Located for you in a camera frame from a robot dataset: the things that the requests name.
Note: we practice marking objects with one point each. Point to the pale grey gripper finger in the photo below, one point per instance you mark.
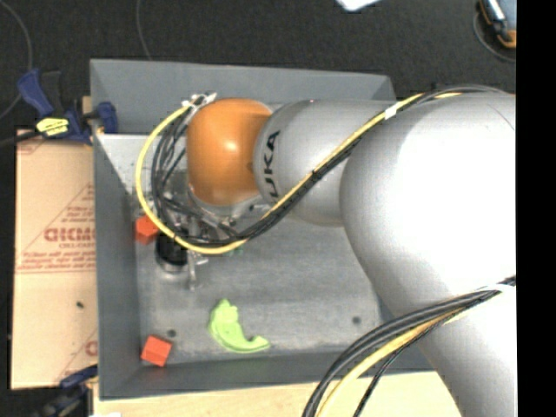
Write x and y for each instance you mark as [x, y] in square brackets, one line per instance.
[191, 276]
[202, 259]

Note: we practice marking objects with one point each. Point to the orange-red cube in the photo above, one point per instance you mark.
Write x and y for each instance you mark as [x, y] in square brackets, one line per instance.
[155, 351]
[146, 229]

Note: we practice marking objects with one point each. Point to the light green curved toy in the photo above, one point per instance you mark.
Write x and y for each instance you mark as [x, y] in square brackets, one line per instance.
[230, 330]

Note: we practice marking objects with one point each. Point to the grey metal bin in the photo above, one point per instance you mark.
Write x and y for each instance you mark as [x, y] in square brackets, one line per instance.
[278, 293]

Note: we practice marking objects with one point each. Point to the brown cardboard board red print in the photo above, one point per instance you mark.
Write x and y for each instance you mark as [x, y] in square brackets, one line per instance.
[52, 302]

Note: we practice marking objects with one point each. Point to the black cylinder on white bracket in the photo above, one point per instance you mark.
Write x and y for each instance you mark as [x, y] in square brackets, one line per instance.
[170, 250]

